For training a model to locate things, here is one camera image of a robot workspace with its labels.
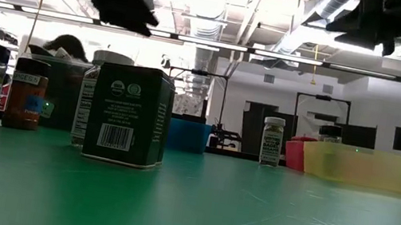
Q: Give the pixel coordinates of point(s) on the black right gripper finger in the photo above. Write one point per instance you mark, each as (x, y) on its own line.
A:
(355, 30)

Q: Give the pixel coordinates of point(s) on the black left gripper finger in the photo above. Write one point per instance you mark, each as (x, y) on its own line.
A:
(128, 8)

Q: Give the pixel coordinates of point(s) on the black-lid spice jar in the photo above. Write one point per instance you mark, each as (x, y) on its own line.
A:
(330, 131)

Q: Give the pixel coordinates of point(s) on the dark green pepper tin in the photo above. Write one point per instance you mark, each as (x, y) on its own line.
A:
(123, 116)

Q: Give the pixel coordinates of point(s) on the white-lid seasoning jar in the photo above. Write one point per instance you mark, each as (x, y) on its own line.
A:
(82, 110)
(270, 148)

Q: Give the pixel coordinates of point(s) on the black-lid jar orange powder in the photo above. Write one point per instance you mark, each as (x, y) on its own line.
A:
(24, 101)

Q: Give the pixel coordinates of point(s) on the overhead rig crossbar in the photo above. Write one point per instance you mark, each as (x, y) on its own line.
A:
(372, 73)

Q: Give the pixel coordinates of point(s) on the person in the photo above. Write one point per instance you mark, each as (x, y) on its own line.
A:
(68, 45)

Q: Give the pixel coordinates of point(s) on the clear plastic storage box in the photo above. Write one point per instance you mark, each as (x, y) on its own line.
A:
(62, 94)

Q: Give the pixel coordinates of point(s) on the white tag with green light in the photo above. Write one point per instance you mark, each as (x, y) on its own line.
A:
(47, 109)

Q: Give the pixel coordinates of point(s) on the red plastic bin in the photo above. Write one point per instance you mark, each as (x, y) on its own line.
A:
(293, 155)

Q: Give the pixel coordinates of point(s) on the translucent yellow plastic bin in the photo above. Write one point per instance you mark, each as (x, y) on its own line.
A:
(361, 170)

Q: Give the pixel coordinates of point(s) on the dark cabinet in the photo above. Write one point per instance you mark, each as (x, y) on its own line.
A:
(254, 129)

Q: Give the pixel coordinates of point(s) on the blue plastic bin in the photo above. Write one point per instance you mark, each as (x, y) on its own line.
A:
(188, 137)

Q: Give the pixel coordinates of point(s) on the black background device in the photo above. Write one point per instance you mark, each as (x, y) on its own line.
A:
(225, 136)

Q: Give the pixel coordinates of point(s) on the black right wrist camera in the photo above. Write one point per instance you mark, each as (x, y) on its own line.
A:
(388, 47)

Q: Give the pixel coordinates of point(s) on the black camera gantry frame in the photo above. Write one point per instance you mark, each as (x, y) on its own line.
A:
(324, 97)
(199, 72)

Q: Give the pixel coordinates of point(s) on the black aluminium table frame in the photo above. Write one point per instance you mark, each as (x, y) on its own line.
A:
(234, 154)

